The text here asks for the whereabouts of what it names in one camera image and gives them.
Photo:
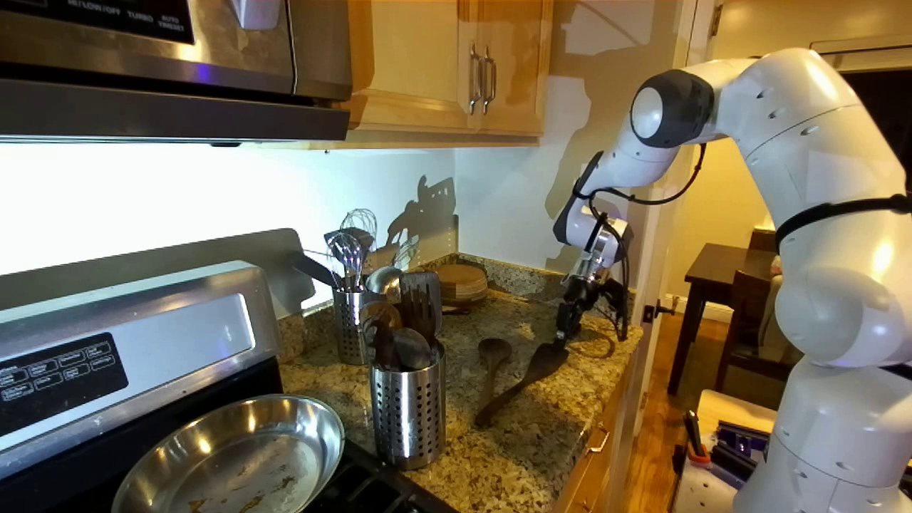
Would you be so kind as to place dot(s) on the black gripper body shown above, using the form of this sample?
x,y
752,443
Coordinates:
x,y
595,280

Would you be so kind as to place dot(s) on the dark wooden spatula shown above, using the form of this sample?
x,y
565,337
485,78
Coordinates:
x,y
530,374

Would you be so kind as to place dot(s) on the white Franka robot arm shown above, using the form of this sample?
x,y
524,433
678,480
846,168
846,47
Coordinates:
x,y
837,189

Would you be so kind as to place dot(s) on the tall perforated steel cutlery holder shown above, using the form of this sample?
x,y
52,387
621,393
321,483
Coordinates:
x,y
408,414

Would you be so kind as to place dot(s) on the small steel cutlery holder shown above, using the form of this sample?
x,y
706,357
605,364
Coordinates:
x,y
356,323

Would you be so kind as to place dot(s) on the perforated wooden spoon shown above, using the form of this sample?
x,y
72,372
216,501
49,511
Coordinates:
x,y
492,357

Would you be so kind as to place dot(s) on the dark wooden side table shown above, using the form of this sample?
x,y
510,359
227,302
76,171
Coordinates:
x,y
709,275

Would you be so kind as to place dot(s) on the stacked wooden bowls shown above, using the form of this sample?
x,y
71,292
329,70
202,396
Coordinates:
x,y
464,285

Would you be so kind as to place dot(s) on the wooden base cabinet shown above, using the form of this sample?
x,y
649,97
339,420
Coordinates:
x,y
608,437

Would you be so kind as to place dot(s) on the dark wooden utensil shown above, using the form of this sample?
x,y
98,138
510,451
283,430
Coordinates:
x,y
423,302

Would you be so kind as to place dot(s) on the white robot cart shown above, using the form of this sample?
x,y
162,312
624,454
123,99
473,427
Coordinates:
x,y
729,456

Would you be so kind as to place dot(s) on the black slotted turner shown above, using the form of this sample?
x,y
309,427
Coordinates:
x,y
384,330

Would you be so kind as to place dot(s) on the steel ladle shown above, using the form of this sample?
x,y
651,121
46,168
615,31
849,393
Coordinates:
x,y
387,280

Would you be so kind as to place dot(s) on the black screen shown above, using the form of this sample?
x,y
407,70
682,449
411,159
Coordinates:
x,y
887,104

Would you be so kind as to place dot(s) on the steel frying pan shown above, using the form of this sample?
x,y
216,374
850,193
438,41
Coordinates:
x,y
237,459

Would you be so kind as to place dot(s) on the stainless steel gas range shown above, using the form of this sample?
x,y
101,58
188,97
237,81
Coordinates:
x,y
116,352

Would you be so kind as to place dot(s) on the stainless steel microwave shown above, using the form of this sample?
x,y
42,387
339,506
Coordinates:
x,y
145,65

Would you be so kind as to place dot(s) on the light wooden wall cabinet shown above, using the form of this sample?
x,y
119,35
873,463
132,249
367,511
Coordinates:
x,y
418,74

